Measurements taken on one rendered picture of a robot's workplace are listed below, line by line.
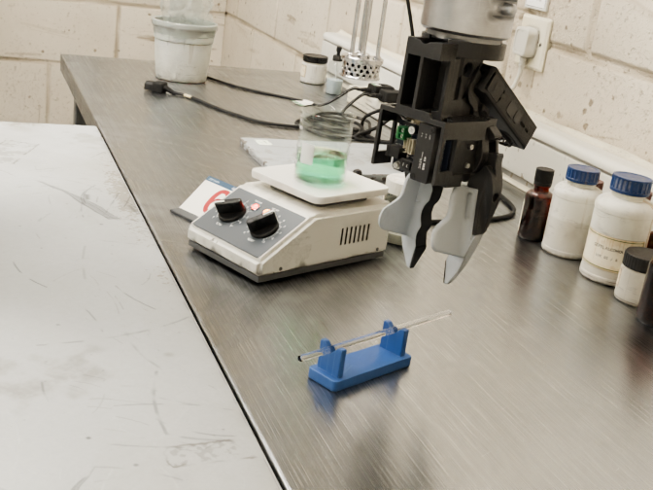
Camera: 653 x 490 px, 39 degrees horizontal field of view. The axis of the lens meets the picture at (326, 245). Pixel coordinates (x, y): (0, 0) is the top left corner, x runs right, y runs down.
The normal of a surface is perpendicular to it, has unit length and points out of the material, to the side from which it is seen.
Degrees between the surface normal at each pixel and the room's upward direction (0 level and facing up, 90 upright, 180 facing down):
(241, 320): 0
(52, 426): 0
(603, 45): 90
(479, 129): 90
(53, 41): 90
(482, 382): 0
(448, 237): 84
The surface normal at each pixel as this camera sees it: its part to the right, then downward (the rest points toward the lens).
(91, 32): 0.33, 0.35
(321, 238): 0.68, 0.32
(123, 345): 0.13, -0.94
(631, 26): -0.93, 0.00
